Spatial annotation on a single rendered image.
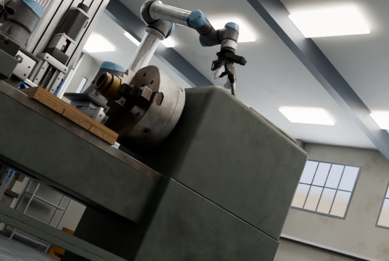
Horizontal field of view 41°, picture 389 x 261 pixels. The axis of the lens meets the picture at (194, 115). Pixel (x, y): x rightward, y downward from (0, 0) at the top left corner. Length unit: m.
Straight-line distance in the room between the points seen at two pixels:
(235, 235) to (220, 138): 0.37
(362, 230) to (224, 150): 10.81
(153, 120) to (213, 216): 0.41
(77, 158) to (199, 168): 0.44
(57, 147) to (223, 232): 0.69
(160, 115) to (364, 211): 11.13
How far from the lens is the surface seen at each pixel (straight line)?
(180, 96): 1.86
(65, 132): 1.61
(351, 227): 12.73
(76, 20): 2.56
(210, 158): 1.84
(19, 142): 1.57
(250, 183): 1.97
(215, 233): 1.89
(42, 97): 1.57
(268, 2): 8.58
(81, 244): 1.53
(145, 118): 1.77
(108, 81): 1.82
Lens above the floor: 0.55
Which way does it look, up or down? 18 degrees up
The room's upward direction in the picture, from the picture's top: 24 degrees clockwise
